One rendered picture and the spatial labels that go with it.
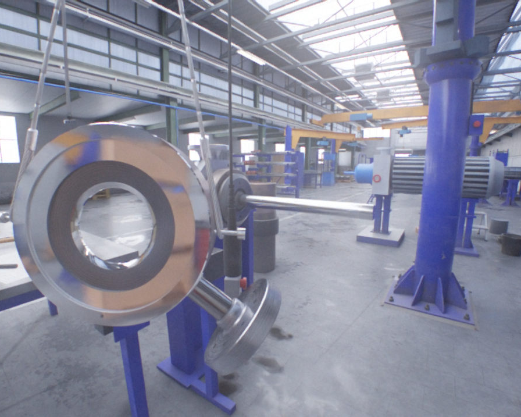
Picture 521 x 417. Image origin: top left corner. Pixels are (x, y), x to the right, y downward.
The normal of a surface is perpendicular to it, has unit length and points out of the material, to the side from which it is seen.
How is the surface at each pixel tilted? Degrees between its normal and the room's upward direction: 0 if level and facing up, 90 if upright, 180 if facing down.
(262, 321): 60
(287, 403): 0
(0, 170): 90
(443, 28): 90
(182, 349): 90
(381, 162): 90
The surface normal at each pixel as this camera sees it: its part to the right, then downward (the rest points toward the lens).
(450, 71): -0.48, 0.72
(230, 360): -0.11, 0.25
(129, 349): 0.83, 0.09
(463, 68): -0.21, 0.74
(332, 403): 0.00, -0.99
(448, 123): -0.62, 0.13
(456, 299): -0.84, 0.09
